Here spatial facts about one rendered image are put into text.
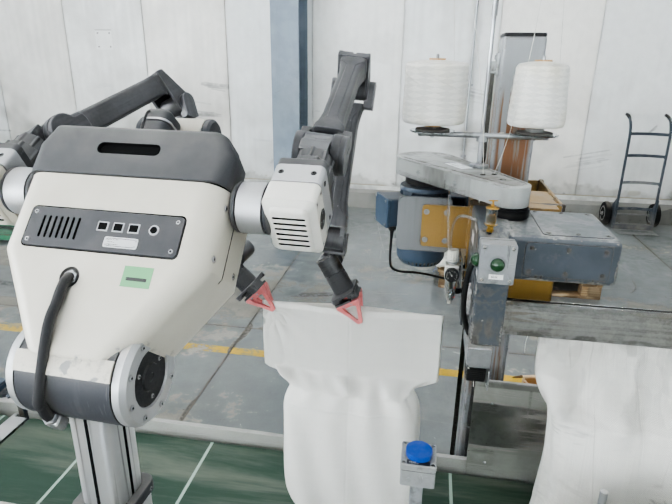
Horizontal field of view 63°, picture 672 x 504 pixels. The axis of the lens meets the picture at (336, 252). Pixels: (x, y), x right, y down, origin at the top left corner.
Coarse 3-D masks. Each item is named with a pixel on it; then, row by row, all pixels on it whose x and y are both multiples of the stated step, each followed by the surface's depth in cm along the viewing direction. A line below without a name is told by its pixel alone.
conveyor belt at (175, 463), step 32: (0, 448) 191; (32, 448) 191; (64, 448) 192; (160, 448) 192; (192, 448) 193; (224, 448) 193; (256, 448) 193; (0, 480) 177; (32, 480) 177; (64, 480) 177; (160, 480) 178; (192, 480) 178; (224, 480) 178; (256, 480) 178; (448, 480) 180; (480, 480) 180
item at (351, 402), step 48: (288, 336) 154; (336, 336) 149; (384, 336) 147; (432, 336) 146; (336, 384) 152; (384, 384) 151; (288, 432) 156; (336, 432) 152; (384, 432) 150; (288, 480) 164; (336, 480) 157; (384, 480) 155
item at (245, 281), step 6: (240, 270) 148; (246, 270) 149; (240, 276) 148; (246, 276) 148; (252, 276) 149; (258, 276) 151; (240, 282) 148; (246, 282) 148; (252, 282) 146; (240, 288) 149; (246, 288) 146; (252, 288) 145; (240, 294) 146; (240, 300) 147
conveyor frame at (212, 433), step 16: (32, 416) 210; (144, 432) 203; (160, 432) 202; (176, 432) 201; (192, 432) 199; (208, 432) 198; (224, 432) 197; (240, 432) 196; (256, 432) 195; (272, 448) 195; (448, 464) 185; (464, 464) 184
